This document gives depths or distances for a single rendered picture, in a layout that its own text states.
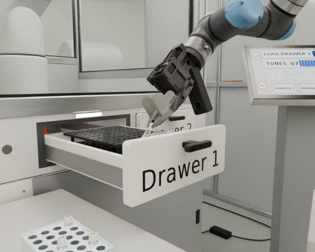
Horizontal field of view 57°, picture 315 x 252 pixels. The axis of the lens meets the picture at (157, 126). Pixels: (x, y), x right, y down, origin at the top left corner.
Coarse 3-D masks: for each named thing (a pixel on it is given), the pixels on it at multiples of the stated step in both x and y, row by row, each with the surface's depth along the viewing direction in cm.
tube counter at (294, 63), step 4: (292, 60) 129; (296, 60) 129; (300, 60) 128; (304, 60) 128; (308, 60) 128; (312, 60) 128; (292, 64) 127; (296, 64) 127; (300, 64) 127; (304, 64) 127; (308, 64) 127; (312, 64) 127
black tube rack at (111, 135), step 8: (96, 128) 79; (104, 128) 79; (112, 128) 79; (120, 128) 80; (128, 128) 80; (136, 128) 79; (72, 136) 69; (80, 136) 67; (88, 136) 67; (96, 136) 67; (104, 136) 67; (112, 136) 67; (120, 136) 68; (128, 136) 68; (136, 136) 67; (88, 144) 72; (96, 144) 73; (104, 144) 60; (112, 144) 59; (120, 152) 60
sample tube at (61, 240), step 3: (60, 237) 40; (63, 237) 40; (57, 240) 40; (60, 240) 40; (63, 240) 40; (57, 243) 40; (60, 243) 40; (63, 243) 40; (57, 246) 40; (60, 246) 40; (63, 246) 40; (60, 249) 40
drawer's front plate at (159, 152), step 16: (208, 128) 62; (224, 128) 66; (128, 144) 46; (144, 144) 49; (160, 144) 51; (176, 144) 55; (224, 144) 67; (128, 160) 46; (144, 160) 49; (160, 160) 52; (176, 160) 55; (192, 160) 59; (208, 160) 63; (128, 176) 47; (176, 176) 56; (192, 176) 59; (208, 176) 64; (128, 192) 47; (144, 192) 50; (160, 192) 53
